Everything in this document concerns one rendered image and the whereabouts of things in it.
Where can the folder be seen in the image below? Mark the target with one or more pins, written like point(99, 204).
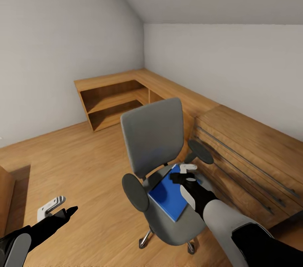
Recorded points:
point(167, 195)

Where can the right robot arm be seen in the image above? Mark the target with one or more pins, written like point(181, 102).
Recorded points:
point(245, 242)

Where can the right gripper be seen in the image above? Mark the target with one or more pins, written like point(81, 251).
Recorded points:
point(176, 177)

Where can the swivel chair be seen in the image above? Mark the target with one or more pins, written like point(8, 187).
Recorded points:
point(154, 136)

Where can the cabinet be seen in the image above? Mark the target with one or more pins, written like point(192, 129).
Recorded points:
point(290, 231)
point(257, 170)

